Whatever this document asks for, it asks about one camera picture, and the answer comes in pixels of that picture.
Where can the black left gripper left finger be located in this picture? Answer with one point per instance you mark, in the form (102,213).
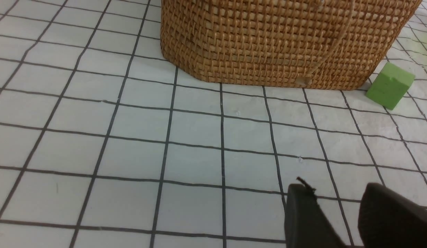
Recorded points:
(306,225)

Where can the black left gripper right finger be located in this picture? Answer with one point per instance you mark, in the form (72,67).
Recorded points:
(389,220)

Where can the green foam cube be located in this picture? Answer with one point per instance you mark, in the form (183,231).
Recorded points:
(390,86)

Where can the woven wicker basket green lining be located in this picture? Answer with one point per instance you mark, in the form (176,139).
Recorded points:
(314,44)

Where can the white grid tablecloth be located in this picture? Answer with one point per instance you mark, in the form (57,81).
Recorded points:
(105,144)

